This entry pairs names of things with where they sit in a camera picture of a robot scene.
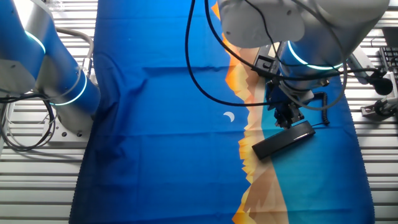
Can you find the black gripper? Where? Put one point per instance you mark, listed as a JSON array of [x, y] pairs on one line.
[[281, 98]]

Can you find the black keyboard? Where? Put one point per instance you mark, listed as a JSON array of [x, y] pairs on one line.
[[391, 57]]

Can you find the black telephone handset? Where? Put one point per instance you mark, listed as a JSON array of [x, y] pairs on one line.
[[284, 139]]

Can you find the metal clamp bracket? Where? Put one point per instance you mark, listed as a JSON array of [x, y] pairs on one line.
[[377, 109]]

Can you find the dark square box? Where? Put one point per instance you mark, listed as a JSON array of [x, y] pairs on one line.
[[390, 36]]

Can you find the grey base conduit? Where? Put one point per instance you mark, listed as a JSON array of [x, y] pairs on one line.
[[84, 37]]

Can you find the white ribbed device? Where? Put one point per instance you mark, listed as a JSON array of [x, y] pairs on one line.
[[394, 84]]

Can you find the blue silver robot arm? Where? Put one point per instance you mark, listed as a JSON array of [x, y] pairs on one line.
[[21, 46]]

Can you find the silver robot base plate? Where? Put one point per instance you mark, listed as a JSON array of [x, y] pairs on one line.
[[65, 135]]

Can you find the blue printed tablecloth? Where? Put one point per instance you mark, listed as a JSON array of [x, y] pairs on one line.
[[168, 124]]

